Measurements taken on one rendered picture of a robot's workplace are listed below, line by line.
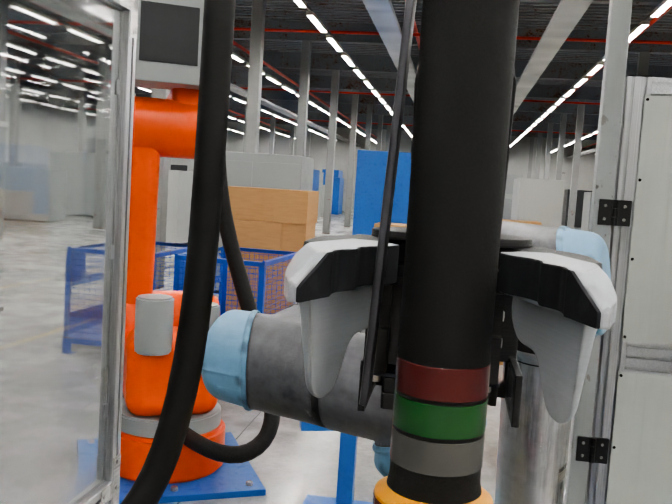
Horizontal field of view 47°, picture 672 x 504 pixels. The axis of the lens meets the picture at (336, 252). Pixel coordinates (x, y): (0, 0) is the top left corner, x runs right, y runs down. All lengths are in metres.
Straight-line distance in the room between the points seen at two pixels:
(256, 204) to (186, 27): 4.40
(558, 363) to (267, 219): 8.11
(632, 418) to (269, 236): 6.52
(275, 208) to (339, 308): 8.03
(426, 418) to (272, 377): 0.31
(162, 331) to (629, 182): 2.69
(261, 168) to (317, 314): 10.71
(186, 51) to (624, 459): 2.98
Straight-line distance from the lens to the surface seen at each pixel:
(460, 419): 0.27
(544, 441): 0.97
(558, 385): 0.30
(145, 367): 4.21
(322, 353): 0.29
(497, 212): 0.27
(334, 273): 0.27
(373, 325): 0.28
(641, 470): 2.24
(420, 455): 0.28
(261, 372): 0.57
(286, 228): 8.33
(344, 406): 0.55
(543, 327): 0.30
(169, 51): 4.21
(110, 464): 1.81
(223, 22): 0.24
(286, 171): 10.90
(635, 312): 2.14
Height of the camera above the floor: 1.68
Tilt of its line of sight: 5 degrees down
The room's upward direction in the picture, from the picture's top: 4 degrees clockwise
